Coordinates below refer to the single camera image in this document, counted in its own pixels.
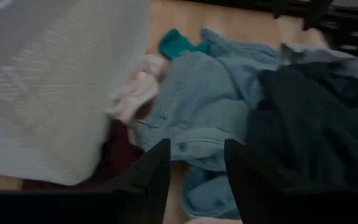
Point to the white perforated laundry basket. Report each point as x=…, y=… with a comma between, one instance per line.
x=42, y=93

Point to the light blue terry garment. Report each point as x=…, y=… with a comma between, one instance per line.
x=204, y=102

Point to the dark grey elastic-waist trousers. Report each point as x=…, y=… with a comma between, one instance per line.
x=315, y=130

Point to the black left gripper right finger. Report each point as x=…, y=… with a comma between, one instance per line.
x=247, y=186

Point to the maroon garment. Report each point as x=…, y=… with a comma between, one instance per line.
x=120, y=155

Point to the light grey fleece garment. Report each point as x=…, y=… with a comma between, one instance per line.
x=315, y=54

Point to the pale pink garment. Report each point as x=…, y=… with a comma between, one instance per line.
x=135, y=90

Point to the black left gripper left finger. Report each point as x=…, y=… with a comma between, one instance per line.
x=154, y=174

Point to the turquoise knit sweater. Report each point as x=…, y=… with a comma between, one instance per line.
x=174, y=43

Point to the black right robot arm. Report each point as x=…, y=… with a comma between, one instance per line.
x=317, y=15

